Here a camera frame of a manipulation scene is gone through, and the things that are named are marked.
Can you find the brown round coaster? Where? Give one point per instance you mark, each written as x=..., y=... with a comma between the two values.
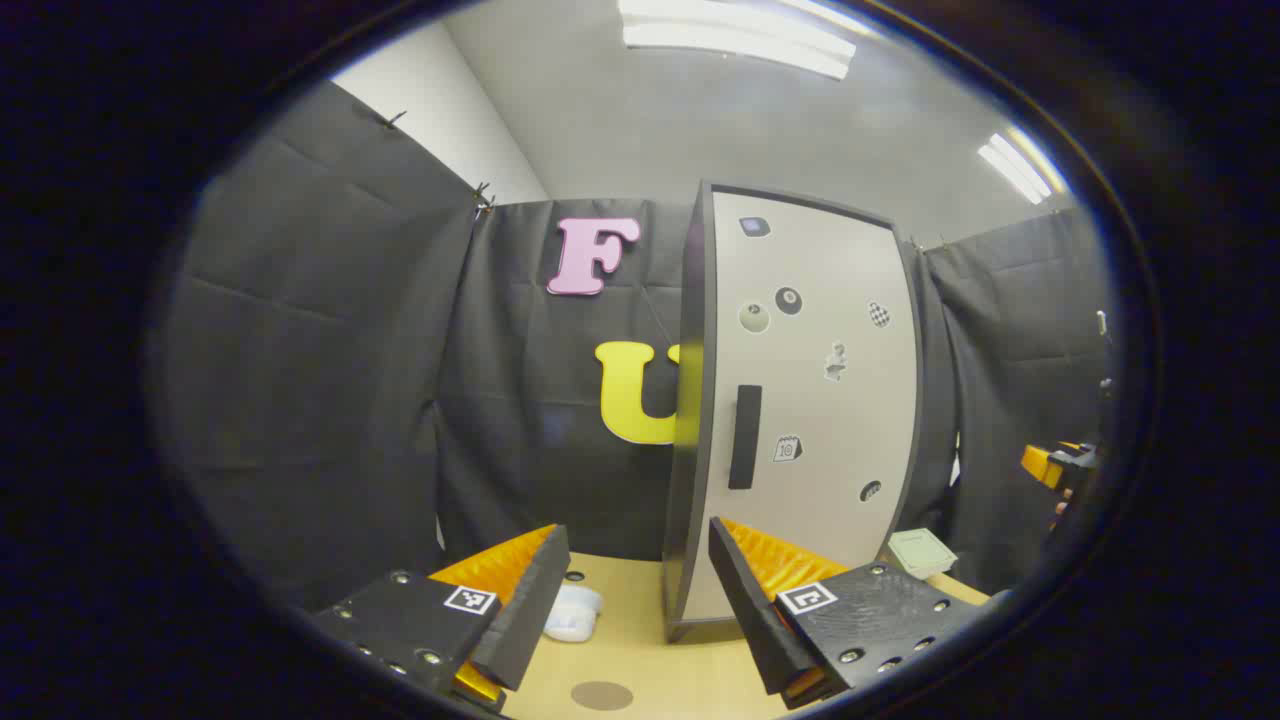
x=601, y=696

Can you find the white soft pouch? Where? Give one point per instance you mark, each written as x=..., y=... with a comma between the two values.
x=572, y=615

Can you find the grey cabinet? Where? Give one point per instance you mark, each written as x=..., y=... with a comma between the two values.
x=688, y=450

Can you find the grey cabinet door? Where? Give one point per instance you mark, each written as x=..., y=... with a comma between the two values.
x=820, y=500

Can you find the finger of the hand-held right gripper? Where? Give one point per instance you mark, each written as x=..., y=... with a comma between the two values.
x=1040, y=465

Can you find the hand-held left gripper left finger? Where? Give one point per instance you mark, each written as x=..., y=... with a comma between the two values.
x=530, y=610

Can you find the pale green box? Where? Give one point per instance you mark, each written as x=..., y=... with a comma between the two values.
x=920, y=553

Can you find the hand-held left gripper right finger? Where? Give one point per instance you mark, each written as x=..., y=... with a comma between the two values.
x=750, y=620

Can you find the black backdrop cloth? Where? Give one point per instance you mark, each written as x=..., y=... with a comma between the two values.
x=320, y=350

